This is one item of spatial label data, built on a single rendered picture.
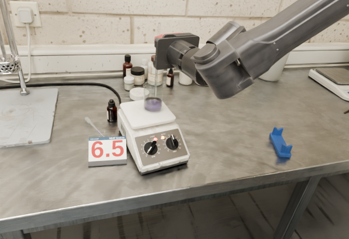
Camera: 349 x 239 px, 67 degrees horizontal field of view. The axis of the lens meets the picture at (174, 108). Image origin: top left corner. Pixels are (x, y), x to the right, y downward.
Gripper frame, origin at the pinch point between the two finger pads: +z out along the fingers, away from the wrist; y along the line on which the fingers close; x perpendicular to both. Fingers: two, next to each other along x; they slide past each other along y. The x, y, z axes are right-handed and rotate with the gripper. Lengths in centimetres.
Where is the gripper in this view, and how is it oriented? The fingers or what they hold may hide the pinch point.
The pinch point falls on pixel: (158, 40)
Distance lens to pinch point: 64.1
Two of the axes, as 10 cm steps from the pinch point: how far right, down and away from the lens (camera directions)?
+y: -8.5, 1.9, -4.8
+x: -0.9, 8.6, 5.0
